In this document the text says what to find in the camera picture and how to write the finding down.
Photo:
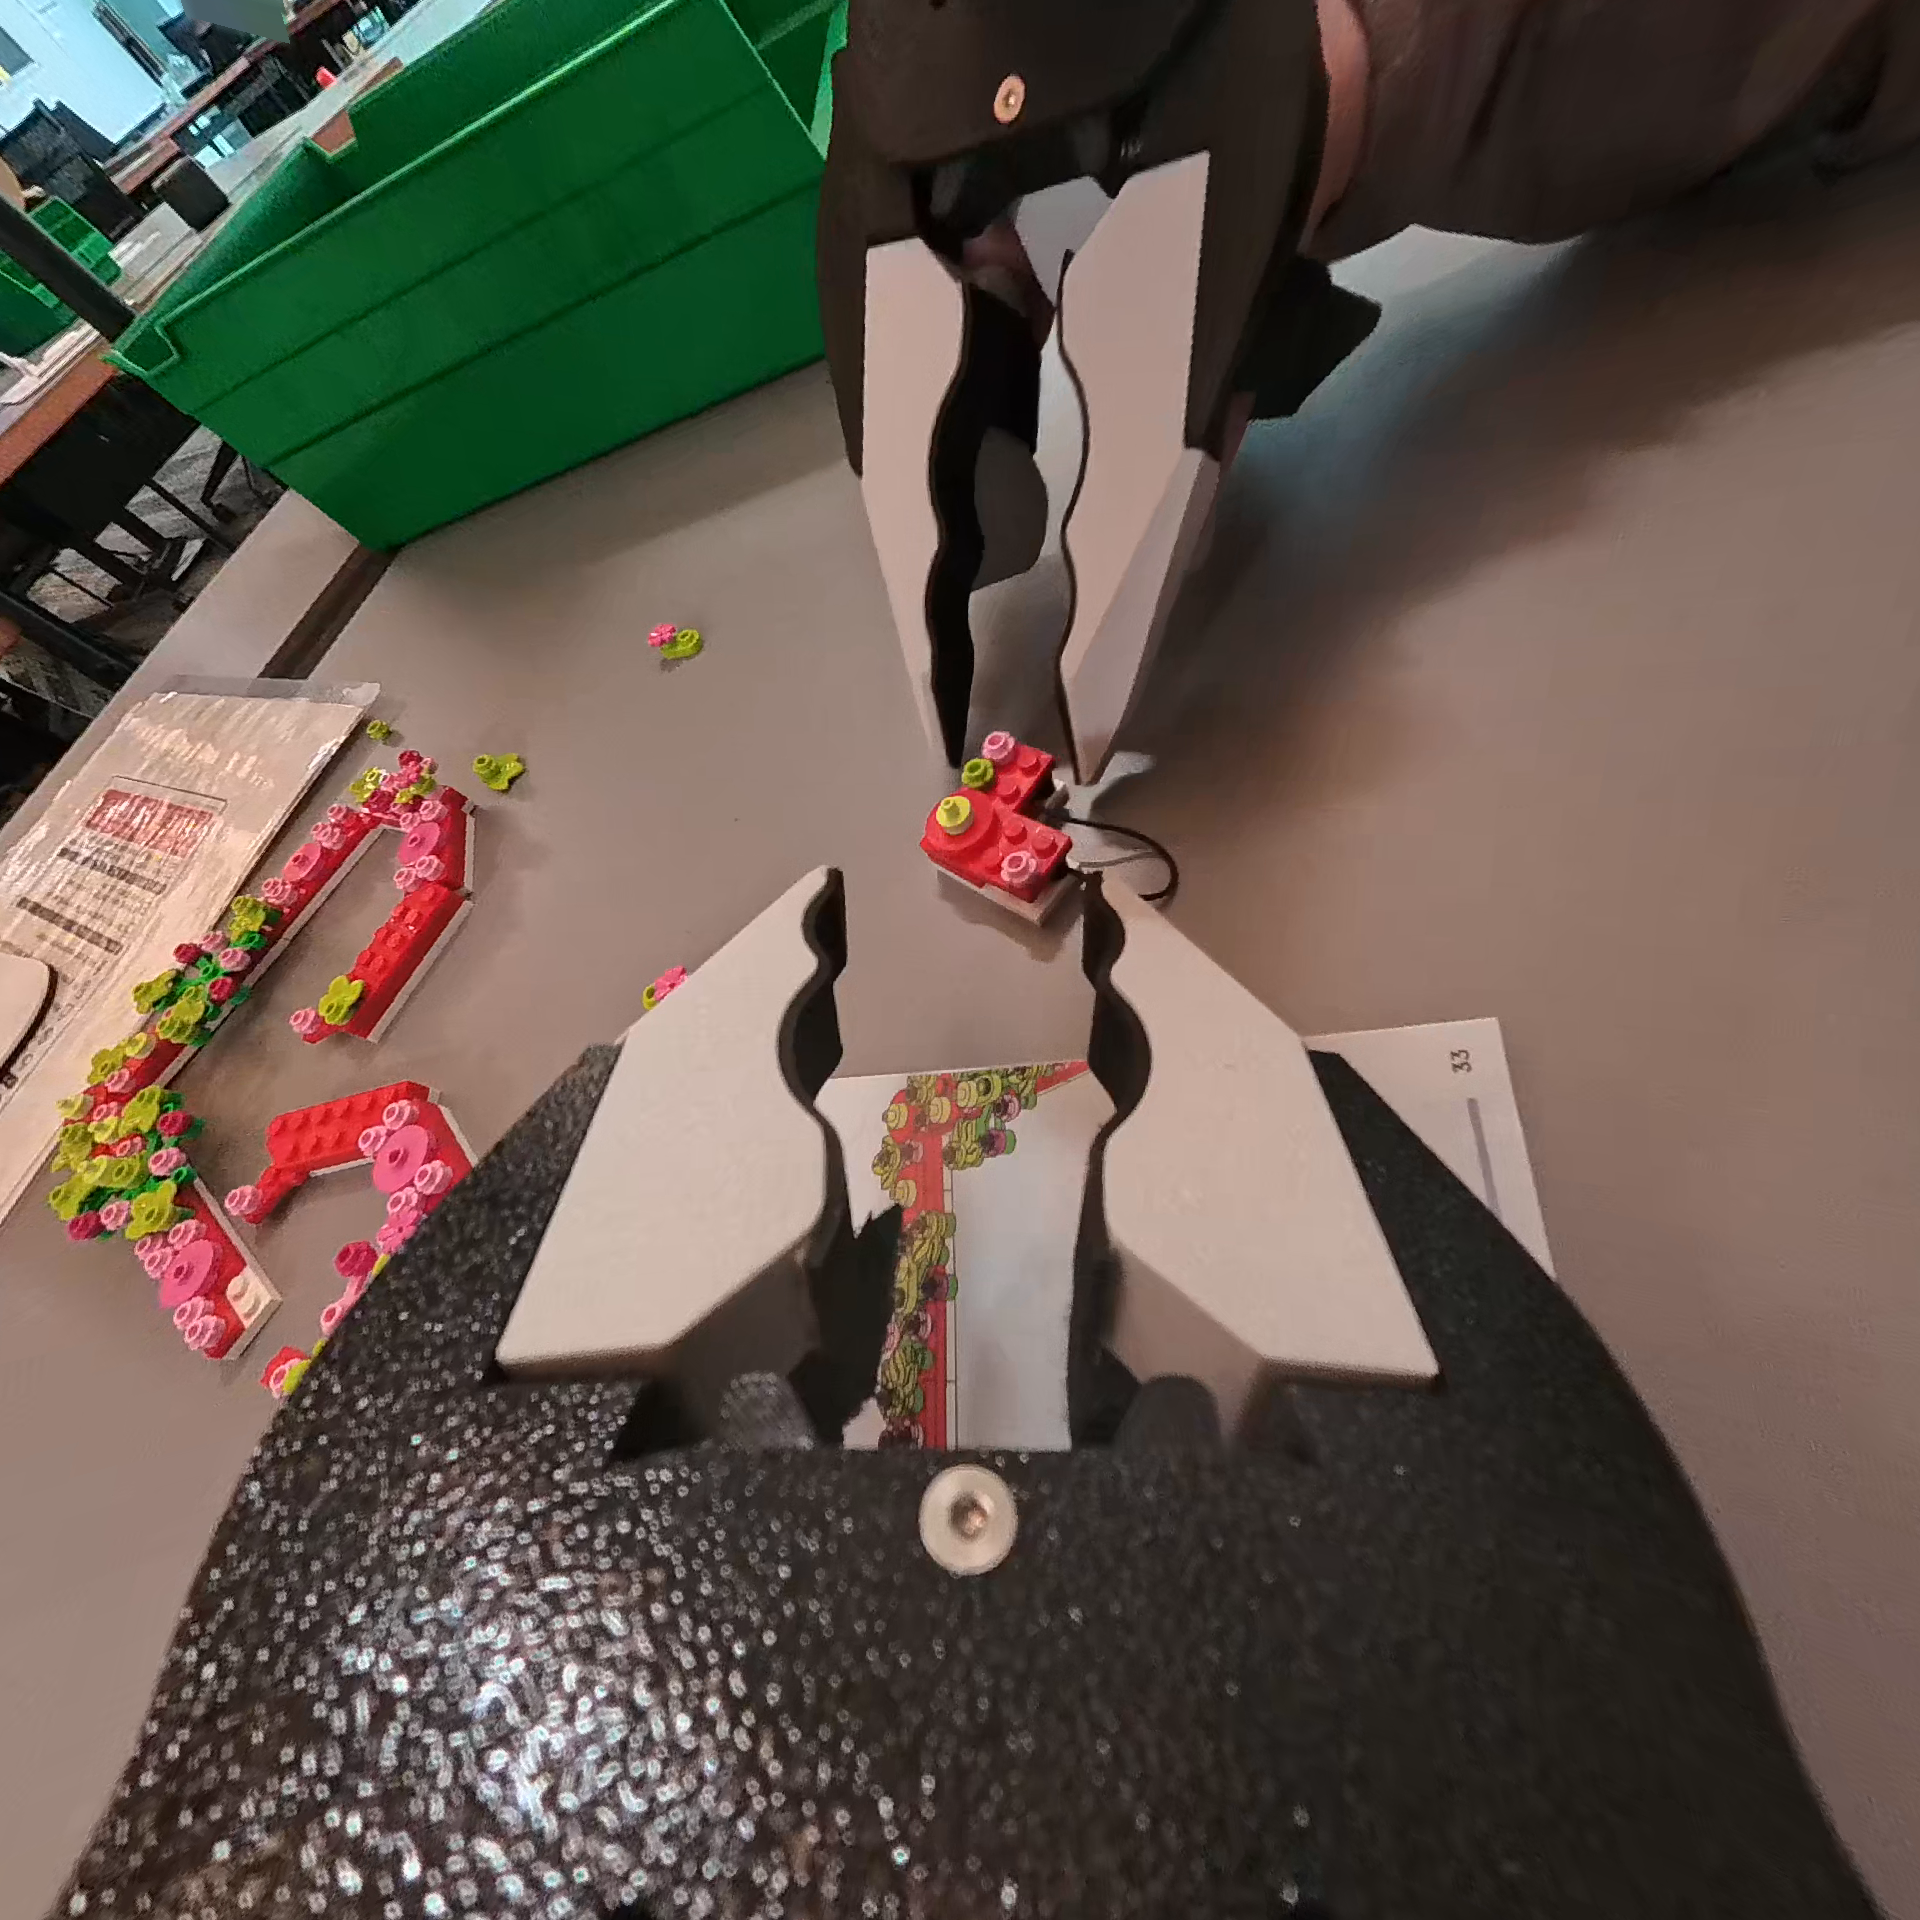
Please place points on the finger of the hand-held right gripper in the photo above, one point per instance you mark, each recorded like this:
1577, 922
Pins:
902, 452
1148, 421

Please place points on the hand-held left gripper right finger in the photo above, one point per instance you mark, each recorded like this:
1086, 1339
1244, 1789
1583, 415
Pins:
1261, 1202

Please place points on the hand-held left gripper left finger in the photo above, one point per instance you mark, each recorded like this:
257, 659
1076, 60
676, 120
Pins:
676, 1202

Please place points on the person's right forearm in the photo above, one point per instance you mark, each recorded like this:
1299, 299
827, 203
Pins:
1621, 107

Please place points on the lime lego piece pink flower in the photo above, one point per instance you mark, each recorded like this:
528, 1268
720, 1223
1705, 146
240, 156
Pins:
683, 646
663, 989

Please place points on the lego instruction booklet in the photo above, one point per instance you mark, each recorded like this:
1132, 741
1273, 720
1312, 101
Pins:
1020, 1319

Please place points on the lime lego leaf piece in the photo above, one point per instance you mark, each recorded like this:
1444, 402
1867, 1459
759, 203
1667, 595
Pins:
499, 773

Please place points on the clear bag with paper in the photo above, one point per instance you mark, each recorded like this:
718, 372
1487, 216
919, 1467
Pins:
225, 751

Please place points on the beige rounded card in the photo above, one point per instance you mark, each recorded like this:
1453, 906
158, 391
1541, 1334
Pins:
23, 1014

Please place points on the green storage bin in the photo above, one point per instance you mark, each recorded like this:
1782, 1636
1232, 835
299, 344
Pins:
91, 234

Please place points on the black metal pole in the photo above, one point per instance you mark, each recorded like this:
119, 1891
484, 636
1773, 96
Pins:
67, 271

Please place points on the small lego heart frame segment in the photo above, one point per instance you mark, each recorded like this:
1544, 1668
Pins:
345, 1126

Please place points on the large lego heart frame segment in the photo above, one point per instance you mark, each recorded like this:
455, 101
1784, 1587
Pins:
406, 932

